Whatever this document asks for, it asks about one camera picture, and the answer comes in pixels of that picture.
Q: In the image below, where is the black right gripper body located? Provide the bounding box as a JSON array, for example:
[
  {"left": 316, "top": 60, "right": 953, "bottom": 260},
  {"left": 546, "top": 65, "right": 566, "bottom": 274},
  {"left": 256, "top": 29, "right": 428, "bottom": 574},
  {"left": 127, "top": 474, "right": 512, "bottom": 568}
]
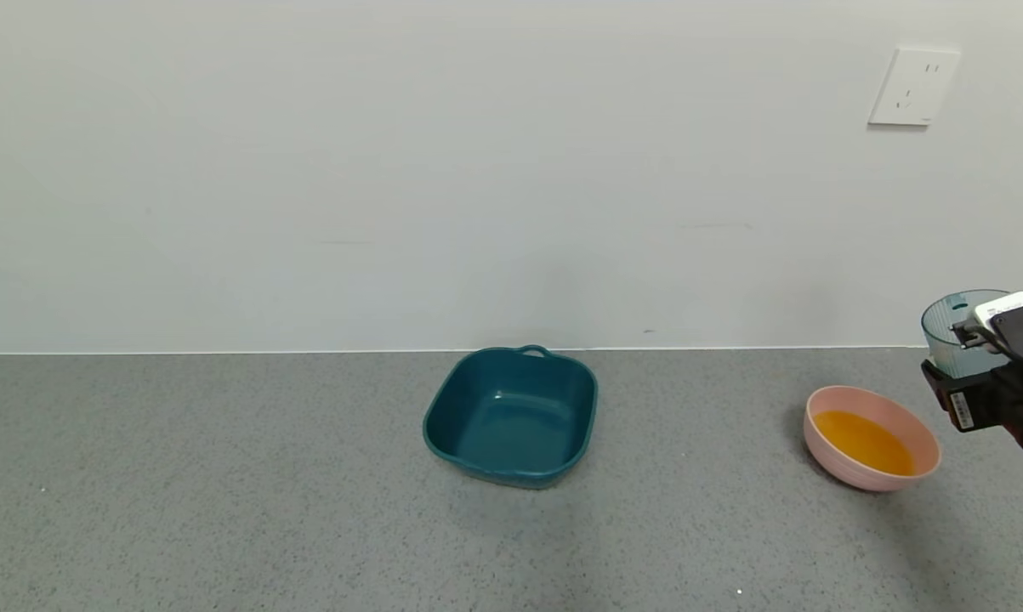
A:
[{"left": 920, "top": 359, "right": 1023, "bottom": 434}]

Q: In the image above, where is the ribbed translucent blue cup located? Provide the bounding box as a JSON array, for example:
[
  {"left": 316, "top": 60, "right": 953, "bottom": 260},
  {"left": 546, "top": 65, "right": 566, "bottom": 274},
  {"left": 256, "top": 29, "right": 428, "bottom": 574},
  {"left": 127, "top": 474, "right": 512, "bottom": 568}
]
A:
[{"left": 921, "top": 290, "right": 1014, "bottom": 380}]

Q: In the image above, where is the orange liquid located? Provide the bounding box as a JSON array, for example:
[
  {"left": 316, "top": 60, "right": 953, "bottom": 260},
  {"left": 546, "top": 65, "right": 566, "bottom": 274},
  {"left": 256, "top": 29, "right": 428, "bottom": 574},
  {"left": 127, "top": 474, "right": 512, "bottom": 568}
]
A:
[{"left": 813, "top": 411, "right": 916, "bottom": 475}]

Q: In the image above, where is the pink round bowl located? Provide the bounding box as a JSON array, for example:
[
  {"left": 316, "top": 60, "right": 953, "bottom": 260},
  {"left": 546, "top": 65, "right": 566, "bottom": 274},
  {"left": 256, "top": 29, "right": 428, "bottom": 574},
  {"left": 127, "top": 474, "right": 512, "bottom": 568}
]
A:
[{"left": 804, "top": 385, "right": 942, "bottom": 492}]

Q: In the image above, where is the teal square plastic basin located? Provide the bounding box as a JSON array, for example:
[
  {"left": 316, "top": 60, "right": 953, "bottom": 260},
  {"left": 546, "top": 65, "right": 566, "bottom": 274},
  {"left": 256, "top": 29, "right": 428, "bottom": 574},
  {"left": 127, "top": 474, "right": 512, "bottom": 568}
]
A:
[{"left": 423, "top": 345, "right": 600, "bottom": 490}]

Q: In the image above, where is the white wall socket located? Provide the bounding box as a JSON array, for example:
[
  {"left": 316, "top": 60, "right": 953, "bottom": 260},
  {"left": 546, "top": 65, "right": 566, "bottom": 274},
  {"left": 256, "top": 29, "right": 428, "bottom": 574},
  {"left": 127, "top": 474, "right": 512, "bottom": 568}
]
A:
[{"left": 868, "top": 48, "right": 962, "bottom": 128}]

